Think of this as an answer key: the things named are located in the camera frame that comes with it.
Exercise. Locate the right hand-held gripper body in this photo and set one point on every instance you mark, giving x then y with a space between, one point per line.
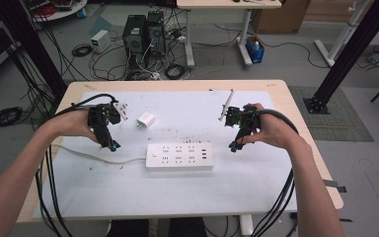
243 119

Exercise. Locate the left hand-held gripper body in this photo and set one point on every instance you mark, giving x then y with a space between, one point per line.
102 115

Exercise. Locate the person's left hand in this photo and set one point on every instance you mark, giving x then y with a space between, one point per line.
74 124

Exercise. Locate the person's right hand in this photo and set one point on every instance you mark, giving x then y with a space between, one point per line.
274 130

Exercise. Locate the white charger plug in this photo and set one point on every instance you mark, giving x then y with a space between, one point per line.
145 119

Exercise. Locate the white table mat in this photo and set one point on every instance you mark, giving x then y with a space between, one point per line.
210 192

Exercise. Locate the white floor power strip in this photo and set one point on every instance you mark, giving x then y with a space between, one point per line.
155 76

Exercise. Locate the wooden table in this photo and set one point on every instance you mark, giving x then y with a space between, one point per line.
177 85

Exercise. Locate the small white device box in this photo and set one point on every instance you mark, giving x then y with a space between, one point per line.
100 40

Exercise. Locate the black computer tower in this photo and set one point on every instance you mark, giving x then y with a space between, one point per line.
155 33
133 41

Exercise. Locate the white table leg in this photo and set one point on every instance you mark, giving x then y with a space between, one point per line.
246 225

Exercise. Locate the person's left leg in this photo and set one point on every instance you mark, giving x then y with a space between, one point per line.
128 229

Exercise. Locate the person's leg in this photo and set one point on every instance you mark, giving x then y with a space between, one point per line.
187 228
128 229

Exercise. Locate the grey floor mat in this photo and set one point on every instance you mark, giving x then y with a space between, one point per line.
342 126

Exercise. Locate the person's right leg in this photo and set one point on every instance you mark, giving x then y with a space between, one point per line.
187 228

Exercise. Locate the black tape strip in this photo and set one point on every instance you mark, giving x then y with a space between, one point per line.
335 186

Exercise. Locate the cardboard box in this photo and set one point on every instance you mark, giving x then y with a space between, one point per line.
281 16

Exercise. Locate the round white table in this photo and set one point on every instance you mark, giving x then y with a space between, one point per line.
62 11

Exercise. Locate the wooden desk with white legs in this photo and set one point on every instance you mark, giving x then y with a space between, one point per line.
227 4

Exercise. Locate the white stand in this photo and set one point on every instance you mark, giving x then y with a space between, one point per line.
339 41

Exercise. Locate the black metal frame post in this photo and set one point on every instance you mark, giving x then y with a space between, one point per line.
352 56
36 49

